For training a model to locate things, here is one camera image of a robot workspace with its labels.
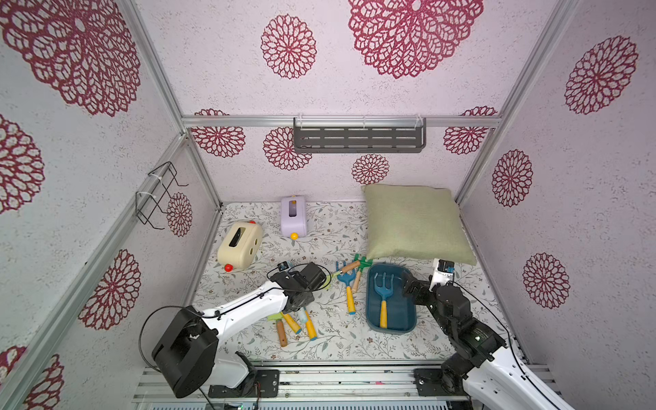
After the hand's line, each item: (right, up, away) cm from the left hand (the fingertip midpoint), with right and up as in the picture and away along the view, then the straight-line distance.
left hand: (300, 299), depth 85 cm
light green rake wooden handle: (+15, +7, +12) cm, 21 cm away
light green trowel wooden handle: (-6, -9, -1) cm, 11 cm away
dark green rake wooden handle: (+23, +9, +15) cm, 29 cm away
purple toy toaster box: (-5, +28, +18) cm, 34 cm away
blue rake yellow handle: (+29, +1, +7) cm, 30 cm away
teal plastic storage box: (+35, -5, +2) cm, 35 cm away
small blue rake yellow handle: (+17, +5, +11) cm, 21 cm away
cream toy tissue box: (-24, +18, +10) cm, 31 cm away
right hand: (+36, +10, -7) cm, 38 cm away
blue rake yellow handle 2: (+4, -9, -1) cm, 10 cm away
